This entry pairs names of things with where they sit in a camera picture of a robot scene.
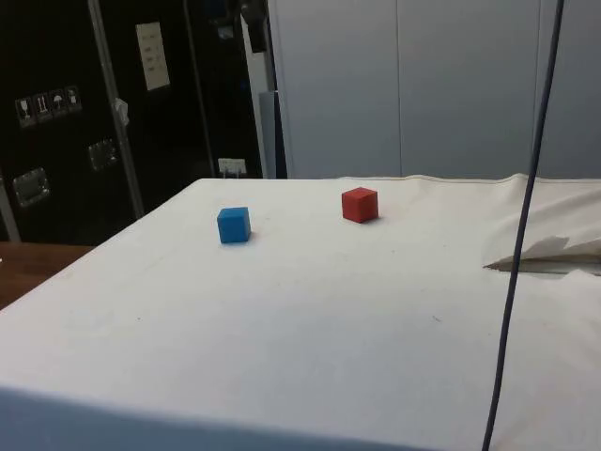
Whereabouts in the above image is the blue cube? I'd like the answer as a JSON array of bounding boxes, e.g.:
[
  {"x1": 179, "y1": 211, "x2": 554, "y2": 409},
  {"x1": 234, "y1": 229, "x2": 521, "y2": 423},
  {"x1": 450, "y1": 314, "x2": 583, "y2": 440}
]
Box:
[{"x1": 216, "y1": 206, "x2": 253, "y2": 245}]

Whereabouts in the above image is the red cube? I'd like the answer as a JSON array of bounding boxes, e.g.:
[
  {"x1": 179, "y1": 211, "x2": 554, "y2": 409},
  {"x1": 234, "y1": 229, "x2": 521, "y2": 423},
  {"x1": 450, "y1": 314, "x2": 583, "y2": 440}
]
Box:
[{"x1": 341, "y1": 186, "x2": 380, "y2": 224}]

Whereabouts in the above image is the pale locker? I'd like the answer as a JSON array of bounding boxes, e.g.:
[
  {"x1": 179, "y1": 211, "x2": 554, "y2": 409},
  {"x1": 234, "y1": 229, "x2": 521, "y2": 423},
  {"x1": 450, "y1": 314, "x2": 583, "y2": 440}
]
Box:
[
  {"x1": 396, "y1": 0, "x2": 601, "y2": 181},
  {"x1": 266, "y1": 0, "x2": 400, "y2": 180}
]

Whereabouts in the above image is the black cabinet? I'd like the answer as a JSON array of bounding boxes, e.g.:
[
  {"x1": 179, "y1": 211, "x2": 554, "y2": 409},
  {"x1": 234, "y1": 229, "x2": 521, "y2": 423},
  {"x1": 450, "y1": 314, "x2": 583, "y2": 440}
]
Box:
[{"x1": 0, "y1": 0, "x2": 267, "y2": 246}]

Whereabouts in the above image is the black cable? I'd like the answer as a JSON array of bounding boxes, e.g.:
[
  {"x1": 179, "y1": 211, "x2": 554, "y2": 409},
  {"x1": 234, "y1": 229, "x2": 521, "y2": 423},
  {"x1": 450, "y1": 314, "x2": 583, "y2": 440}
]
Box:
[{"x1": 481, "y1": 0, "x2": 566, "y2": 451}]

